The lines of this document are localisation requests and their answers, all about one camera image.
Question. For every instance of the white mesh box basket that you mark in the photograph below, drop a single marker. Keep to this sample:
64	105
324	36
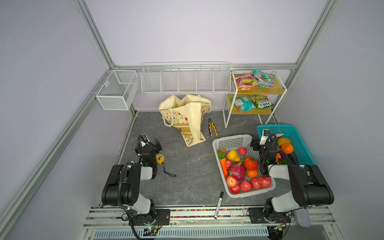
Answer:
118	90

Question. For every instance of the yellow black pliers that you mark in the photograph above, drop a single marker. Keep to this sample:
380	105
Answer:
212	129

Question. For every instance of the small orange tangerine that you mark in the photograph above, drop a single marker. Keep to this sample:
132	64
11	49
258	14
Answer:
252	173

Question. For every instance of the white wire wall basket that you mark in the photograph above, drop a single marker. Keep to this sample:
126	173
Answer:
186	77

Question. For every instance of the white plastic fruit basket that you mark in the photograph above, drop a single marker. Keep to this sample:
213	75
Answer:
223	145

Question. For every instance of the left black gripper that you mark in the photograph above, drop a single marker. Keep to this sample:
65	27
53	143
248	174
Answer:
149	145

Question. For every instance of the red tomato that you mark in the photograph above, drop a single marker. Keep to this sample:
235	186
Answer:
251	164

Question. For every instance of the pink peach at back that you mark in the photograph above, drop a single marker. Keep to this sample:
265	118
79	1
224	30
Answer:
242	151

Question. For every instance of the yellow tape measure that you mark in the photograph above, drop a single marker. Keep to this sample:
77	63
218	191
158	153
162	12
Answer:
161	161

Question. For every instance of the white wooden two-tier shelf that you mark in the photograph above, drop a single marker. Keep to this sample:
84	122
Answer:
265	116

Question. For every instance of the red apple front right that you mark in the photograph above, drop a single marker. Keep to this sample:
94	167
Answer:
261	182

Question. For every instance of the pink red apple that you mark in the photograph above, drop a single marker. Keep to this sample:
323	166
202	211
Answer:
231	181

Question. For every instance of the red apple front left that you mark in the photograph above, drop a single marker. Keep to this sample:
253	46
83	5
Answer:
235	190

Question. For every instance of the grey wrist rest pad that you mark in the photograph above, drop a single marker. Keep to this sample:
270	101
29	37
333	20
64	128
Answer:
302	217

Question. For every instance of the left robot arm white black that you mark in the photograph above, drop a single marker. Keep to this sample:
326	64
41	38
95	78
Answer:
122	188

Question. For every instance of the black marker pen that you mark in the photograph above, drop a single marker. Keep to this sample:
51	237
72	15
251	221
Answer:
218	205

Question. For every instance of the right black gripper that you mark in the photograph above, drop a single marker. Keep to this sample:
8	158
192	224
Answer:
267	147

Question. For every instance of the teal plastic vegetable basket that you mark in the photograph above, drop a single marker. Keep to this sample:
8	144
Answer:
300	149

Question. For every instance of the teal white snack bag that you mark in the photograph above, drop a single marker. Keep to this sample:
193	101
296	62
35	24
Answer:
243	104

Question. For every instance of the yellow pear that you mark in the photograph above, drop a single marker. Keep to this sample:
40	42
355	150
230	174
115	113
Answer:
233	156

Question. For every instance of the cream floral tote bag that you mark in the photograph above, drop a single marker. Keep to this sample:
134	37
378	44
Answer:
186	115

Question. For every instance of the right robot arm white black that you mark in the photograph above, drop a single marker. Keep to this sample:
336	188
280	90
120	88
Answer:
308	185

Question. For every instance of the purple eggplant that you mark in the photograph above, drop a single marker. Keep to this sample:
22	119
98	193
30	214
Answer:
287	158

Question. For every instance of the orange in teal basket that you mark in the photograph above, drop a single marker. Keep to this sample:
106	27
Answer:
287	148

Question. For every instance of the teal pink snack bag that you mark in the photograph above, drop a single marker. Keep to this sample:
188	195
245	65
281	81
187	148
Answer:
264	80

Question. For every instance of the red apple front middle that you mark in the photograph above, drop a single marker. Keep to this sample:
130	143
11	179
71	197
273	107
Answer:
246	186

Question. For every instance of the orange carrot in white basket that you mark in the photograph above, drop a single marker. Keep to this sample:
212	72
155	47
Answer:
223	163

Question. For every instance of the pink dragon fruit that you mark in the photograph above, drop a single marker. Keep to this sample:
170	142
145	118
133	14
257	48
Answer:
238	171

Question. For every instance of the green Fox's candy bag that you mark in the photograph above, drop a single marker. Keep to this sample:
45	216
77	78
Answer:
261	102

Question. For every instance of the yellow lemon in teal basket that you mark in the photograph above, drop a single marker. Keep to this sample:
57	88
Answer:
282	141

